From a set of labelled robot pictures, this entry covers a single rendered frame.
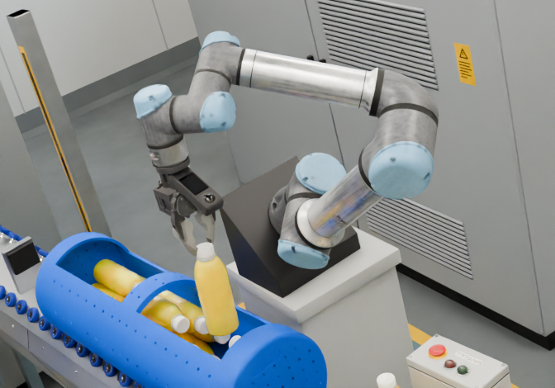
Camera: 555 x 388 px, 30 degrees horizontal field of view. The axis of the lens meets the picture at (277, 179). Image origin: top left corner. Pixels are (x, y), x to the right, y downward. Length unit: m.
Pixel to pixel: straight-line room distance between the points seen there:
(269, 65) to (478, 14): 1.44
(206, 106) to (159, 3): 5.63
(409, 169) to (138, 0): 5.69
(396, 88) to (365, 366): 0.87
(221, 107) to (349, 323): 0.80
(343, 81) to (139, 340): 0.81
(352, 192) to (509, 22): 1.43
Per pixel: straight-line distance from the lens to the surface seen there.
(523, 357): 4.00
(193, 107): 1.97
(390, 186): 1.97
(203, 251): 2.15
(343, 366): 2.59
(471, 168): 3.74
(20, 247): 3.30
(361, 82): 2.03
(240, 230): 2.48
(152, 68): 7.61
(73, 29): 7.34
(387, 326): 2.63
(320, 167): 2.35
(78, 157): 3.48
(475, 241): 3.94
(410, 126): 1.96
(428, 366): 2.24
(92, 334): 2.63
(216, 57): 2.04
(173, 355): 2.33
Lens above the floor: 2.48
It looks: 26 degrees down
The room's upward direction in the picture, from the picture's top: 15 degrees counter-clockwise
